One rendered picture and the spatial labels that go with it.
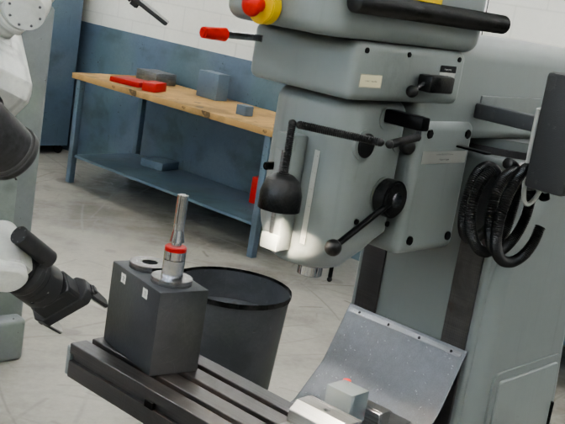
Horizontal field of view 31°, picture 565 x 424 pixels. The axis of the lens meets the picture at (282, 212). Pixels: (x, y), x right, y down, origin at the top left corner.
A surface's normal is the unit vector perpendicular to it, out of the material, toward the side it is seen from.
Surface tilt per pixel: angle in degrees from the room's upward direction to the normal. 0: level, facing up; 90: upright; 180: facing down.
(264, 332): 94
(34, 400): 0
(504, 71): 90
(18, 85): 84
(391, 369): 63
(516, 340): 89
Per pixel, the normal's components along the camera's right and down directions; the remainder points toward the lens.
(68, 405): 0.16, -0.96
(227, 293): 0.05, 0.16
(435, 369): -0.53, -0.39
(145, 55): -0.67, 0.06
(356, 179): 0.65, 0.26
